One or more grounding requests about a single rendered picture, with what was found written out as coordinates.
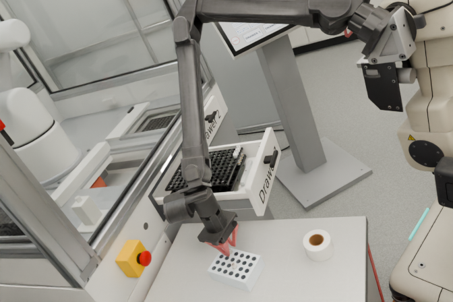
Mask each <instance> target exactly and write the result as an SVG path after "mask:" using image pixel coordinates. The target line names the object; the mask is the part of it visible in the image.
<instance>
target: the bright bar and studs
mask: <svg viewBox="0 0 453 302"><path fill-rule="evenodd" d="M252 164H253V161H252V160H248V162H247V165H246V167H245V170H244V173H243V176H242V178H241V181H240V184H241V185H245V183H246V180H247V178H248V175H249V172H250V170H251V166H252Z"/></svg>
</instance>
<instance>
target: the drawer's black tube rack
mask: <svg viewBox="0 0 453 302"><path fill-rule="evenodd" d="M235 149H236V148H233V149H227V150H218V151H212V152H209V159H210V161H211V169H212V176H211V179H210V182H211V185H212V186H211V187H210V189H211V190H212V192H213V193H221V192H230V191H233V190H234V188H235V185H236V182H237V181H238V178H239V174H240V172H241V169H242V167H243V166H244V162H245V159H246V154H244V156H243V159H242V160H241V162H240V163H241V164H240V165H236V167H235V170H234V172H233V175H232V177H231V180H230V182H229V185H227V186H222V182H223V180H224V178H225V175H226V173H227V171H228V169H229V167H230V165H231V162H232V159H233V153H234V151H236V150H235ZM174 185H175V186H174ZM187 187H188V184H187V182H186V181H185V180H184V179H183V177H182V173H181V163H180V165H179V166H178V168H177V170H176V171H175V173H174V175H173V176H172V178H171V180H170V181H169V184H168V185H167V187H166V188H165V191H172V192H171V193H170V194H172V193H175V192H176V191H179V190H180V189H185V188H187Z"/></svg>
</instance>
